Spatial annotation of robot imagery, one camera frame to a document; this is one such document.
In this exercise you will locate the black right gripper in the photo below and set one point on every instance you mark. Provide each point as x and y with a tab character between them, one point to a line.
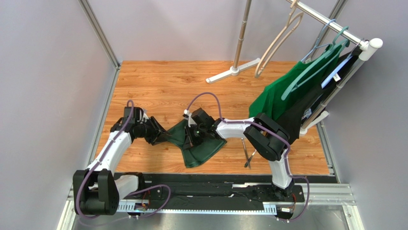
194	135

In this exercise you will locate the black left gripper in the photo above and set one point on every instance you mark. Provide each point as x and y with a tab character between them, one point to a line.
157	130

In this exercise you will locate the dark green cloth napkin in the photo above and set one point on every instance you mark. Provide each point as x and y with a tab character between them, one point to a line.
196	155

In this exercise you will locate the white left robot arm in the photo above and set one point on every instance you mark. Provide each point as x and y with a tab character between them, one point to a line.
96	190

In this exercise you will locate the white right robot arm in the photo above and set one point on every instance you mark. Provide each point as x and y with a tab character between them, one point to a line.
268	138

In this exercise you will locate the silver fork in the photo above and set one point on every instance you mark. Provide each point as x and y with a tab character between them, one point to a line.
250	158

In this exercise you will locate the black garment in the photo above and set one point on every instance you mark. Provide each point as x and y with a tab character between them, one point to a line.
292	113

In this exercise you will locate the bright green t-shirt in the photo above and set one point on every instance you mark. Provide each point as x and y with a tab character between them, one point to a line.
266	101

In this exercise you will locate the metal rack upright pole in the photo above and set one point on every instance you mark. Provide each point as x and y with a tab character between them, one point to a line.
242	33

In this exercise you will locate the blue clothes hanger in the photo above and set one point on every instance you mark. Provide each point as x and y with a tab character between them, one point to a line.
307	58

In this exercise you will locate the teal clothes hanger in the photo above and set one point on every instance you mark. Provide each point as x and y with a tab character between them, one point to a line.
318	64

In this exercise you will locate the metal clothes rack rail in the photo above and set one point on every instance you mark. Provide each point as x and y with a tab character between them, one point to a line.
368	48

